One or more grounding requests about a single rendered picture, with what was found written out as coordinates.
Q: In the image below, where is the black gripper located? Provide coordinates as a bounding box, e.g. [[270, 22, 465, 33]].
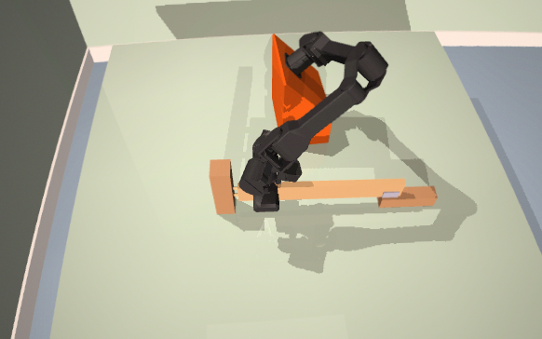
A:
[[253, 170, 279, 212]]

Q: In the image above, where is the long brown wooden rail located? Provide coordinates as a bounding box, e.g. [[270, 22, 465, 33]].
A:
[[237, 179, 406, 201]]

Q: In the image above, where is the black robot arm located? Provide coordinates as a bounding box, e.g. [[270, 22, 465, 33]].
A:
[[238, 32, 388, 196]]

